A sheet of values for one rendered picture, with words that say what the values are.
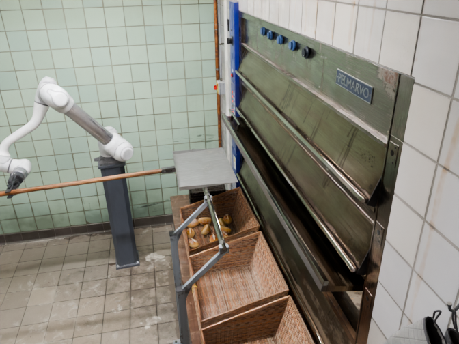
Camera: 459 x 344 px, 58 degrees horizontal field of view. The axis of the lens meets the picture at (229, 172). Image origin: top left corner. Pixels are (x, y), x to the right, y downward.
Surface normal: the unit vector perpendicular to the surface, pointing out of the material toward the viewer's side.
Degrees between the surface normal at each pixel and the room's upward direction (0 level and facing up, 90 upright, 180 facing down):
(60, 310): 0
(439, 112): 90
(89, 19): 90
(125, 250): 90
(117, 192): 90
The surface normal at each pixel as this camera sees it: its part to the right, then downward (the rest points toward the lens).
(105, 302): -0.02, -0.90
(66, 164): 0.20, 0.43
